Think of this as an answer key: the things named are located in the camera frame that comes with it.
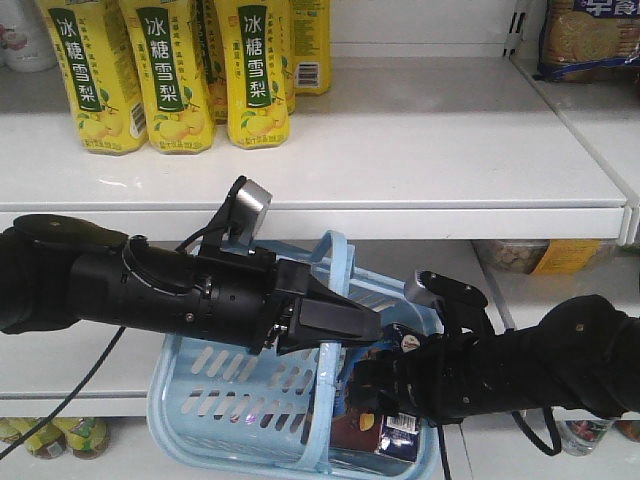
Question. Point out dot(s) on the rear yellow tea bottle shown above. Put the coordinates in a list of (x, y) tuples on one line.
[(311, 21)]

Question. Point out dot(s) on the lower shelf drink can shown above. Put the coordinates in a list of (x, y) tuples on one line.
[(581, 437)]

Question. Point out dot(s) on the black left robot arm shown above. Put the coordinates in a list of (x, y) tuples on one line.
[(59, 270)]

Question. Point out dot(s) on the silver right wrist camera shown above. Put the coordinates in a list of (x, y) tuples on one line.
[(459, 305)]

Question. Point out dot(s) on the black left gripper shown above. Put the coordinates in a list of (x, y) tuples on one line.
[(258, 300)]

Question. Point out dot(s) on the biscuit package blue label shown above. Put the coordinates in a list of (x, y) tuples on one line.
[(581, 40)]

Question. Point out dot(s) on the blue chocolate cookie box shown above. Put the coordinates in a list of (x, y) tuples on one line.
[(356, 429)]

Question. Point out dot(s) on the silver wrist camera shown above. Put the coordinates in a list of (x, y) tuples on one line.
[(240, 216), (459, 305)]

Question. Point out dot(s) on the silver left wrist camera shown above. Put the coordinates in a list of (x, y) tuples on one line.
[(240, 216)]

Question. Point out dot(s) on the yellow pear tea bottle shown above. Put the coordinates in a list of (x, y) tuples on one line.
[(95, 57), (252, 39), (168, 59)]

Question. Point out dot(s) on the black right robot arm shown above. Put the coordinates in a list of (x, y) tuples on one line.
[(584, 354)]

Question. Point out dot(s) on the clear cookie tub yellow label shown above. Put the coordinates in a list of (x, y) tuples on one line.
[(544, 257)]

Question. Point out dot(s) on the white pink-flower bottle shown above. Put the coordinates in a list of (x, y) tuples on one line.
[(25, 43)]

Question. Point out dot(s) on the light blue plastic basket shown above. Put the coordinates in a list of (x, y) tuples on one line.
[(216, 406)]

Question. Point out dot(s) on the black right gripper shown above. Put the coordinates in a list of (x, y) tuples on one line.
[(424, 382)]

